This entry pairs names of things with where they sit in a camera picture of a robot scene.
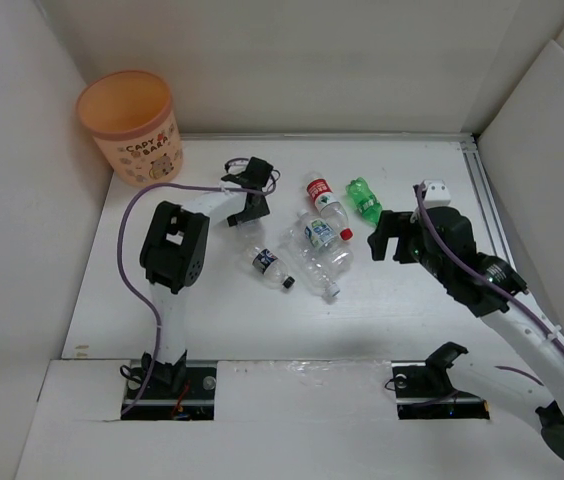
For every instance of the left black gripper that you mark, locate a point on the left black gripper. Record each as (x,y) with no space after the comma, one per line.
(258,212)

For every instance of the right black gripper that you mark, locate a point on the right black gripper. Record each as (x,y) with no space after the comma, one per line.
(391,224)

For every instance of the green plastic bottle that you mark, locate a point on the green plastic bottle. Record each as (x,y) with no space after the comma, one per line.
(365,201)

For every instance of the red label plastic bottle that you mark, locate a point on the red label plastic bottle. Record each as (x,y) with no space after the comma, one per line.
(328,205)

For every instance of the white green label bottle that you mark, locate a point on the white green label bottle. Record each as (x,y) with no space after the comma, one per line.
(325,242)

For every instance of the dark label black cap bottle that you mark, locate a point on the dark label black cap bottle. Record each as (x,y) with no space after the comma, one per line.
(271,269)

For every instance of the clear crushed plastic bottle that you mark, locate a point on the clear crushed plastic bottle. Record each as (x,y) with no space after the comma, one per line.
(314,272)

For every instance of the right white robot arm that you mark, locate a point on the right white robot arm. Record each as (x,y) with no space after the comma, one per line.
(441,240)

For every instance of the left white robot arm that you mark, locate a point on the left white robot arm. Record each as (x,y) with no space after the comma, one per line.
(173,256)

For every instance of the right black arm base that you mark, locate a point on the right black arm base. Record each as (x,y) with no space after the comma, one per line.
(423,390)

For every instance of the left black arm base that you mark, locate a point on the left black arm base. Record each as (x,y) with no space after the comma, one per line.
(184,391)

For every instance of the orange capybara plastic bin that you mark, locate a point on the orange capybara plastic bin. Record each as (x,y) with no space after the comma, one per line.
(130,116)

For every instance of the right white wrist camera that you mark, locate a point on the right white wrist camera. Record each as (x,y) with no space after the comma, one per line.
(435,194)

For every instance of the aluminium rail right edge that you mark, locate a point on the aluminium rail right edge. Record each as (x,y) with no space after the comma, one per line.
(489,211)

